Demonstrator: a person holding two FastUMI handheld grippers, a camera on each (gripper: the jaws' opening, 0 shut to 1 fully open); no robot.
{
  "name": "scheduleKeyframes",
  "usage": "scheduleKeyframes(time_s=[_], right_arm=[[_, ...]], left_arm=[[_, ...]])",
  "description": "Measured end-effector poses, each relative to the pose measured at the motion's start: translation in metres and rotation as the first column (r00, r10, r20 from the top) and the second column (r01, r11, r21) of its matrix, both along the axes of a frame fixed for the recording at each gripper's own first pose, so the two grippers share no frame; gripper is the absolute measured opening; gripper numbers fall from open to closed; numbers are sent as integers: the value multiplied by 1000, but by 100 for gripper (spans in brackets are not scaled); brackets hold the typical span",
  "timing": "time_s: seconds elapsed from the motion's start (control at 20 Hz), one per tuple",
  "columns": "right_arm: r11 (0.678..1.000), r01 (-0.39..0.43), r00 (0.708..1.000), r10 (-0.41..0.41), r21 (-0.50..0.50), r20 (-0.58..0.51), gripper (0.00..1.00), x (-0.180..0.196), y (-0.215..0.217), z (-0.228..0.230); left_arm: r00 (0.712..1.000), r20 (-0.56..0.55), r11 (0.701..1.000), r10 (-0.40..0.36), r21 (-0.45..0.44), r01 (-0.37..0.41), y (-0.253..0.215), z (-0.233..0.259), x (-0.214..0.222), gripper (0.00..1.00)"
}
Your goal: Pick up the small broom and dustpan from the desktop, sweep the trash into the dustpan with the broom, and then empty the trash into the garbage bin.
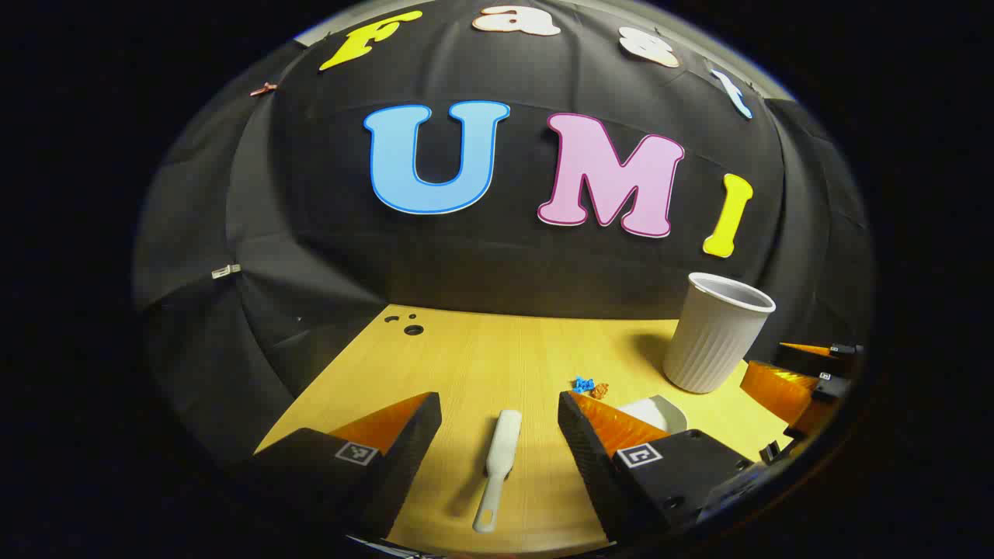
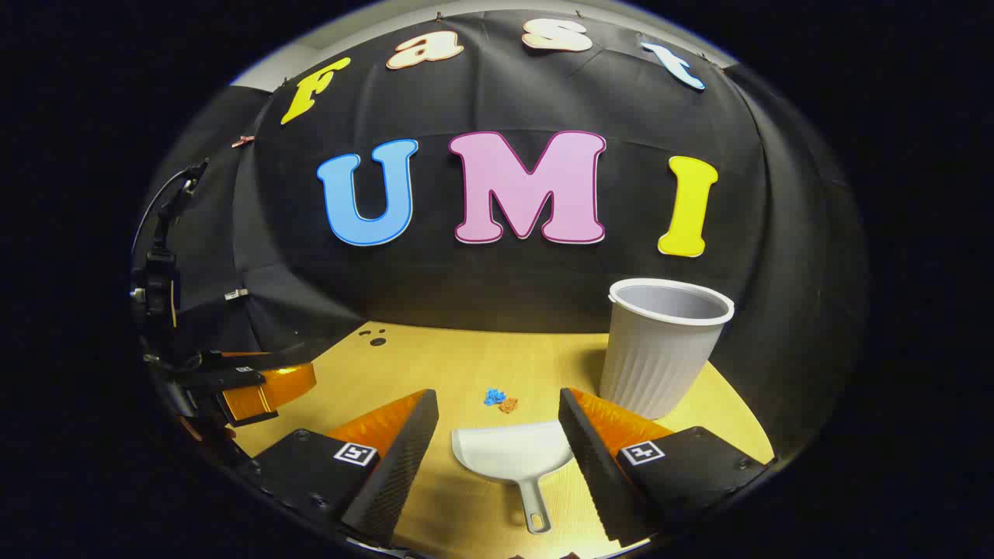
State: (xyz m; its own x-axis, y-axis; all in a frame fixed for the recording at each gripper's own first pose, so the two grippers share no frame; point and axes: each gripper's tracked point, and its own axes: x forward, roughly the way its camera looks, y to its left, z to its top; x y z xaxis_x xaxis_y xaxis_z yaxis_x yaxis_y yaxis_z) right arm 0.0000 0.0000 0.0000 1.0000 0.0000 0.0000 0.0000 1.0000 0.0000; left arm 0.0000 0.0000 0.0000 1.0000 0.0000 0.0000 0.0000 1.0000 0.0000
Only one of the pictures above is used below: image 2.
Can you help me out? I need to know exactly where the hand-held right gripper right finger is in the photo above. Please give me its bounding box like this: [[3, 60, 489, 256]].
[[558, 387, 777, 548]]

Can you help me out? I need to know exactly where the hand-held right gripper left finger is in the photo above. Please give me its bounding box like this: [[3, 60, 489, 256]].
[[233, 388, 440, 548]]

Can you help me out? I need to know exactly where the wooden desktop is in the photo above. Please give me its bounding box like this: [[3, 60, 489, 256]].
[[231, 321, 776, 558]]

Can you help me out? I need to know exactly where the white ribbed garbage bin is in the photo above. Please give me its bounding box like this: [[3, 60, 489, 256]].
[[599, 278, 735, 421]]

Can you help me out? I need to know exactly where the black backdrop cloth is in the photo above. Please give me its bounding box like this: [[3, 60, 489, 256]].
[[132, 8, 871, 467]]

